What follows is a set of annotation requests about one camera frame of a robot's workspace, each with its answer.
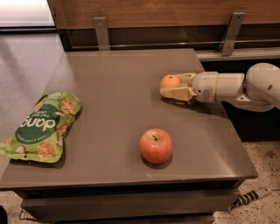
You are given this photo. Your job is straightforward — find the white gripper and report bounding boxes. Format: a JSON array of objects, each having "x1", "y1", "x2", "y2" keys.
[{"x1": 159, "y1": 72, "x2": 245, "y2": 103}]

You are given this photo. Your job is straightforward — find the orange fruit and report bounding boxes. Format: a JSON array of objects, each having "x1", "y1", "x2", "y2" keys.
[{"x1": 159, "y1": 74, "x2": 181, "y2": 88}]

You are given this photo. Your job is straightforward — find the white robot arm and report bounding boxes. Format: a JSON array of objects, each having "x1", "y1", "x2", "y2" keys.
[{"x1": 159, "y1": 63, "x2": 280, "y2": 112}]

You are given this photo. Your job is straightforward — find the red apple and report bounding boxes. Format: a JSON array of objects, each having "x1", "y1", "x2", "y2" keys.
[{"x1": 139, "y1": 128, "x2": 173, "y2": 164}]

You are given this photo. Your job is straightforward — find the striped power strip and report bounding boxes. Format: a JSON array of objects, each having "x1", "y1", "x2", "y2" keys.
[{"x1": 228, "y1": 187, "x2": 272, "y2": 210}]

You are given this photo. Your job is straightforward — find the grey cabinet drawer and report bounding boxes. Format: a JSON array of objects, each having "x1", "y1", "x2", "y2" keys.
[{"x1": 21, "y1": 189, "x2": 239, "y2": 222}]

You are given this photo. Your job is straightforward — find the green snack bag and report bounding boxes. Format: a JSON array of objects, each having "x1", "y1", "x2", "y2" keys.
[{"x1": 0, "y1": 93, "x2": 81, "y2": 164}]

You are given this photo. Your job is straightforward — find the right metal bracket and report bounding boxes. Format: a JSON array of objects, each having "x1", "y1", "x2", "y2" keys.
[{"x1": 218, "y1": 12, "x2": 245, "y2": 56}]

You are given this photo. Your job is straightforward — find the metal bracket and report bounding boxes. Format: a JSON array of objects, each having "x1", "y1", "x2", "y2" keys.
[
  {"x1": 218, "y1": 12, "x2": 245, "y2": 56},
  {"x1": 94, "y1": 17, "x2": 110, "y2": 51}
]

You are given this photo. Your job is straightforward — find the left metal bracket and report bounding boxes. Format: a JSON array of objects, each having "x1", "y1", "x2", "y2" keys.
[{"x1": 94, "y1": 17, "x2": 110, "y2": 51}]

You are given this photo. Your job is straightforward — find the wooden wall panel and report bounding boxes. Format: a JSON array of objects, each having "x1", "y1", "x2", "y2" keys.
[{"x1": 47, "y1": 0, "x2": 280, "y2": 29}]

